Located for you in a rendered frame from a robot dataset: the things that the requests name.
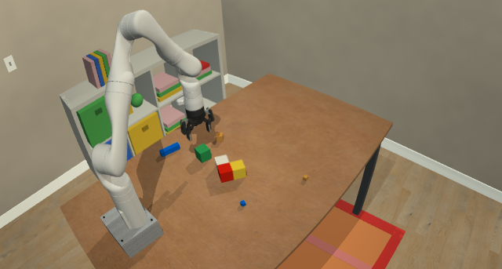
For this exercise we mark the orange cube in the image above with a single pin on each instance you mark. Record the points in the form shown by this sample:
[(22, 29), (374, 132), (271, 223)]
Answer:
[(219, 137)]

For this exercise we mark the green cube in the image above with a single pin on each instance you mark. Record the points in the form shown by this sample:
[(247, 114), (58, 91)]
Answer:
[(203, 153)]

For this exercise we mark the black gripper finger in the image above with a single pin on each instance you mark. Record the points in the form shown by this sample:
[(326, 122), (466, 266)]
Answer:
[(208, 111), (183, 124)]

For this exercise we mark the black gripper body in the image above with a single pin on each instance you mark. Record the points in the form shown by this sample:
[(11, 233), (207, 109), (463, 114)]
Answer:
[(191, 116)]

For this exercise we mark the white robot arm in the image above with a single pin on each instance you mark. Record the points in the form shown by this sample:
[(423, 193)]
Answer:
[(110, 160)]

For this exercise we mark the red cube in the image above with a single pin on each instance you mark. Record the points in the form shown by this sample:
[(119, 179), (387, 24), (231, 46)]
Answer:
[(226, 173)]

